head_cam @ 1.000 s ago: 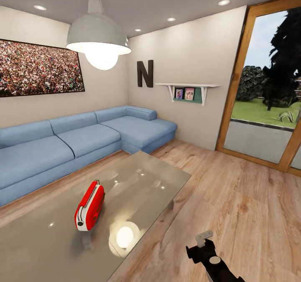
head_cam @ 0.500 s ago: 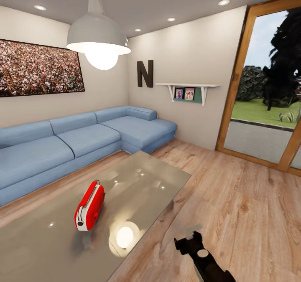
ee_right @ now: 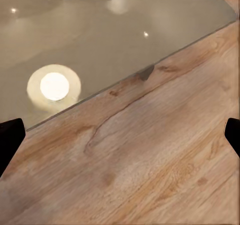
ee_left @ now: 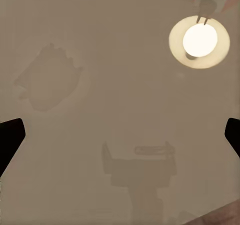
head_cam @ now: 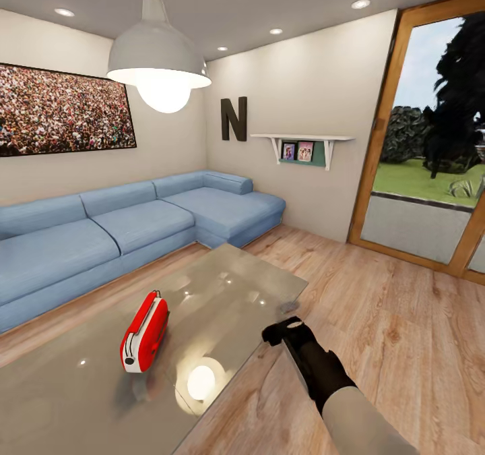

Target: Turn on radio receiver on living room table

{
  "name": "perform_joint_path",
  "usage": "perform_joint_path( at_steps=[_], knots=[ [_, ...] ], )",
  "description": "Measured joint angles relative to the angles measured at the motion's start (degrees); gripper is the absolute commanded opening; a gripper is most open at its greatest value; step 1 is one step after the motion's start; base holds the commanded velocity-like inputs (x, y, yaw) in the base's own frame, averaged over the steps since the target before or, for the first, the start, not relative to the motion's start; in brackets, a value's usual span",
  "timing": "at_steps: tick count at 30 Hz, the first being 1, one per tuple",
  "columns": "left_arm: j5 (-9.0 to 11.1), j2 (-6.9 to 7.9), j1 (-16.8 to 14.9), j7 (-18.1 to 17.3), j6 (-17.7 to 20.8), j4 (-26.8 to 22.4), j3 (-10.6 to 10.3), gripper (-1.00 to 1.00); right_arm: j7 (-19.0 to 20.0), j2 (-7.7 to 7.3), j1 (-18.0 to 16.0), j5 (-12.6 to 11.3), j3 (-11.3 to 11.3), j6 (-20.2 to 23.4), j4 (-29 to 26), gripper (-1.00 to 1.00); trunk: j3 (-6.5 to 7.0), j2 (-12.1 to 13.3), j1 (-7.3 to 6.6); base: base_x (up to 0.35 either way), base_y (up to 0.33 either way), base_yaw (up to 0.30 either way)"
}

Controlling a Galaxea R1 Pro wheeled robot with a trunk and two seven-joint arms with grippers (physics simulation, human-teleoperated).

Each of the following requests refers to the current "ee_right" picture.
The coffee table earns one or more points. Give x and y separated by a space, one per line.
57 54

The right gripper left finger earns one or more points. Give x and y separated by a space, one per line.
12 134

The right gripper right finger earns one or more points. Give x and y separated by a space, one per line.
232 133

